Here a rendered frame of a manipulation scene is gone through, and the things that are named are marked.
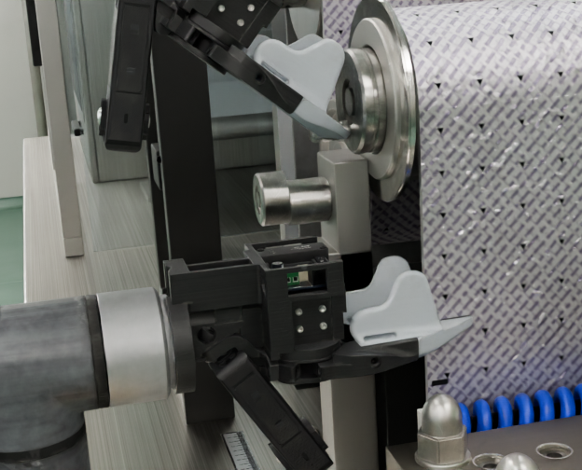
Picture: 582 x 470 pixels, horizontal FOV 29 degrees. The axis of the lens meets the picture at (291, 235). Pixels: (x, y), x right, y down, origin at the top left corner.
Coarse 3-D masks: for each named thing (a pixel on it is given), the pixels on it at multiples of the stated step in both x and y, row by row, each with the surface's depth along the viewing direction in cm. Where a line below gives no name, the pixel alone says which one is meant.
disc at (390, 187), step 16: (368, 0) 79; (384, 0) 76; (368, 16) 79; (384, 16) 75; (352, 32) 84; (400, 32) 74; (400, 48) 73; (400, 64) 73; (400, 80) 74; (400, 96) 74; (400, 144) 75; (400, 160) 76; (368, 176) 84; (400, 176) 76; (384, 192) 80; (400, 192) 77
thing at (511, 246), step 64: (448, 192) 76; (512, 192) 77; (576, 192) 78; (448, 256) 77; (512, 256) 78; (576, 256) 79; (512, 320) 79; (576, 320) 81; (448, 384) 80; (512, 384) 81; (576, 384) 82
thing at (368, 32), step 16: (368, 32) 78; (384, 32) 76; (384, 48) 75; (384, 64) 75; (384, 80) 76; (400, 112) 74; (416, 112) 75; (400, 128) 75; (416, 128) 75; (384, 144) 78; (416, 144) 76; (368, 160) 82; (384, 160) 78; (416, 160) 77; (384, 176) 79
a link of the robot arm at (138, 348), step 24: (144, 288) 73; (120, 312) 71; (144, 312) 71; (168, 312) 72; (120, 336) 70; (144, 336) 70; (168, 336) 71; (120, 360) 70; (144, 360) 70; (168, 360) 71; (120, 384) 70; (144, 384) 71; (168, 384) 72
